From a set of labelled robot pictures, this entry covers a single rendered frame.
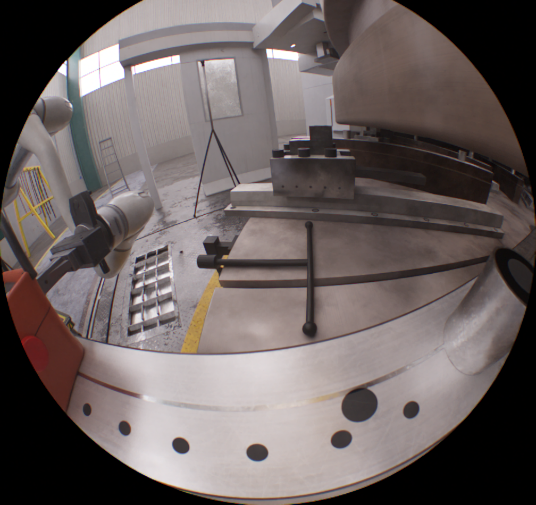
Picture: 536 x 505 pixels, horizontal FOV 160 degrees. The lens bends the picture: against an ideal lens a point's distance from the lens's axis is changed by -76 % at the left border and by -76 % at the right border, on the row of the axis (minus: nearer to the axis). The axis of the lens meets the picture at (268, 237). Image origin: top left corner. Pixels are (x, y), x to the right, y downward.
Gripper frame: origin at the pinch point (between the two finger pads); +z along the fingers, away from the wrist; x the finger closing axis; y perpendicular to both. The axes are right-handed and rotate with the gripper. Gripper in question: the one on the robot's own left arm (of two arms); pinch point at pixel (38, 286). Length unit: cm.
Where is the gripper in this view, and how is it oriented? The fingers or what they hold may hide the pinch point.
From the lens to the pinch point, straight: 35.1
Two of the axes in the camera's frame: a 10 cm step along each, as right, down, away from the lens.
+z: 0.7, 4.3, -9.0
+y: 1.2, 8.9, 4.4
